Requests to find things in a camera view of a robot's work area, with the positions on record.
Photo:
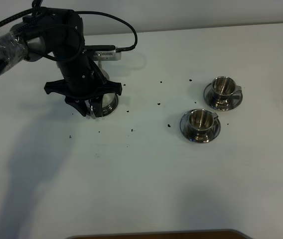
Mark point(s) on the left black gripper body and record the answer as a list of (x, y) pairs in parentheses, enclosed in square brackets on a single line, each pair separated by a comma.
[(82, 80)]

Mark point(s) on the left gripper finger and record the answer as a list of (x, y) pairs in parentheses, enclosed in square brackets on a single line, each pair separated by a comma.
[(95, 107), (80, 106)]

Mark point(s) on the stainless steel teapot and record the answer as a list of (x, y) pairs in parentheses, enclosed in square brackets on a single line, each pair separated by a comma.
[(109, 100)]

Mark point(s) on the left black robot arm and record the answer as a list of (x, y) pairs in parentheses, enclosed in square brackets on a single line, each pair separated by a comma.
[(57, 35)]

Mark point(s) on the round steel teapot trivet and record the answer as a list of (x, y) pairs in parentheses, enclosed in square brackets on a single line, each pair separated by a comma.
[(102, 106)]

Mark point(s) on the near steel saucer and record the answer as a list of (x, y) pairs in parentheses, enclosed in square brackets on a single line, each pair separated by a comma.
[(201, 138)]

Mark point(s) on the steel saucer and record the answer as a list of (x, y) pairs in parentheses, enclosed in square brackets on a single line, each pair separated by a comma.
[(221, 105), (201, 138)]

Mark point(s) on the near steel teacup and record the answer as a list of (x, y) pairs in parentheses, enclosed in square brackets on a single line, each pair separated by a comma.
[(200, 122)]

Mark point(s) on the steel teacup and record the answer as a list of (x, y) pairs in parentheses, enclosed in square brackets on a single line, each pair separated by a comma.
[(200, 122), (223, 88)]

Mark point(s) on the far steel teacup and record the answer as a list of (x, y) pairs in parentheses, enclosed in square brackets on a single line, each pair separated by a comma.
[(223, 88)]

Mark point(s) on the far steel saucer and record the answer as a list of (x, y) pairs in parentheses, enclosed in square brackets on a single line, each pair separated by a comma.
[(221, 105)]

